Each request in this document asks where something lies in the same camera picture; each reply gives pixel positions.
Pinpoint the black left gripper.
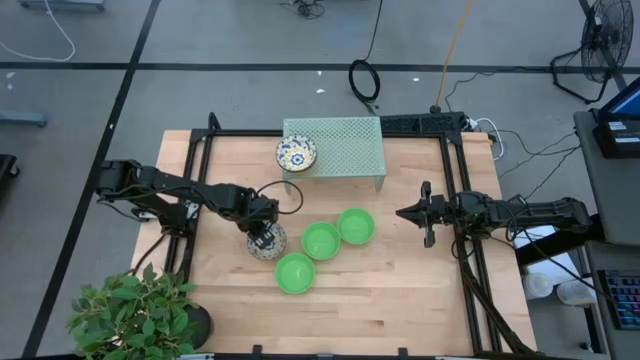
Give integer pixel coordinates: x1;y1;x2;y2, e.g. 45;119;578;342
234;191;281;251

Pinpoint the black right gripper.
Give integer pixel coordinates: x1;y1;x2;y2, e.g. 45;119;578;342
395;180;464;250

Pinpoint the yellow patterned mini bowl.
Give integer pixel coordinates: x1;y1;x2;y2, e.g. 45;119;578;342
246;221;289;262
274;133;318;174

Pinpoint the green plastic mini bowl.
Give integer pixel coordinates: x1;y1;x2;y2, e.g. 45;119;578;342
273;252;317;295
336;207;377;246
300;221;343;262

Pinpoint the black perforated panel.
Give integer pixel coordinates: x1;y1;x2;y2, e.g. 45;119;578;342
379;111;467;135

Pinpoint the pale green perforated metal shelf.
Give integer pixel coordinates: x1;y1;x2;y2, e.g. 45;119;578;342
282;116;388;194

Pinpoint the black plant pot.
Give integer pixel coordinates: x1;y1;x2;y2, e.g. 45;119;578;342
182;302;216;351

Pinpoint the black diagonal beam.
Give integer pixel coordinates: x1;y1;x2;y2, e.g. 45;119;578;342
514;213;607;267

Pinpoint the clear plastic cup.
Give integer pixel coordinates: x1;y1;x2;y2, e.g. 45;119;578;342
522;272;555;300
556;279;597;307

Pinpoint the white paper sheet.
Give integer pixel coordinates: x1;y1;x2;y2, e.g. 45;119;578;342
512;224;576;286

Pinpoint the green leafy plant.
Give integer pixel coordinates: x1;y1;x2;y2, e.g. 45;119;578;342
66;262;201;360

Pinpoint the grey keyboard desk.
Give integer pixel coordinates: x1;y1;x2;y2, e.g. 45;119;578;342
583;239;640;360

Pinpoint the grey side desk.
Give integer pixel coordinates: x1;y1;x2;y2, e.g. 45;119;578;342
573;109;640;247

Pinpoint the black labelled box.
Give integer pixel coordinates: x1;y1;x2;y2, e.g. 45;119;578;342
592;117;640;160

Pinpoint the black backlit keyboard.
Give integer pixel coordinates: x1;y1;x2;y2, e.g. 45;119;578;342
597;269;640;331

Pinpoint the laptop with blue screen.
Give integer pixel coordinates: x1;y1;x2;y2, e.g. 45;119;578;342
597;74;640;124

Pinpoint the black chair part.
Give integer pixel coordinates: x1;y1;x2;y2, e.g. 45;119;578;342
0;153;21;182

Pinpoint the grey metal foot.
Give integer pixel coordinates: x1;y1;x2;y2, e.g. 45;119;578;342
0;110;49;128

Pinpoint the grey cart base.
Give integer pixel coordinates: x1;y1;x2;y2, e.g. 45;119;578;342
17;0;106;11

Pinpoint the black left wrist camera cable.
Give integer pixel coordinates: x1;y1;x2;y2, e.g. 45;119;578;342
254;179;305;217

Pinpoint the black aluminium table frame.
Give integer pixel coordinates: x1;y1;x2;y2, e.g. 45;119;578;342
163;112;540;360

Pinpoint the white charger cable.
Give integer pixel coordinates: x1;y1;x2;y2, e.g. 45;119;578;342
464;115;505;162

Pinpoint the black hanging power cable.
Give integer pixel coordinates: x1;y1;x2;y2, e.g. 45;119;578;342
348;0;385;112

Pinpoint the yellow hanging cord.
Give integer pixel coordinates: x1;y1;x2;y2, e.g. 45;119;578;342
433;0;475;114

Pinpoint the tangled black cable bundle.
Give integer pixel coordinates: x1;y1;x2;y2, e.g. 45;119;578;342
280;0;327;21

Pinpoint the black pedestal fan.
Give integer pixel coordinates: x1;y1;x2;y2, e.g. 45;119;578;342
549;0;636;105

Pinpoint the white loose cable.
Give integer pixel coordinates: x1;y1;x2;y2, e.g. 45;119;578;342
0;0;77;64

